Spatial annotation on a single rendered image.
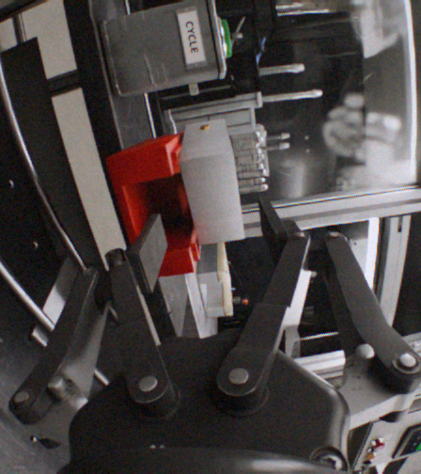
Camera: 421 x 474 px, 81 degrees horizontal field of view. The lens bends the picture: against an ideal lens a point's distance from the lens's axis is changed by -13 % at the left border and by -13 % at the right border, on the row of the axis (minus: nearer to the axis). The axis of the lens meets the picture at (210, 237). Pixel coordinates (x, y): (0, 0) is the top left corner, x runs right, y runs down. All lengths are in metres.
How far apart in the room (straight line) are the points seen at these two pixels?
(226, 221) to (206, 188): 0.04
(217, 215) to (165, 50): 0.17
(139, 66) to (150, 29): 0.04
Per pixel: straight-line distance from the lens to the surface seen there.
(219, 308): 0.69
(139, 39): 0.32
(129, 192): 0.27
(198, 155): 0.25
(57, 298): 0.35
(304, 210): 0.48
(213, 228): 0.29
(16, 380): 0.48
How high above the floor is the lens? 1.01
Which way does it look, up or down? 5 degrees down
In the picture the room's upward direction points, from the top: 81 degrees clockwise
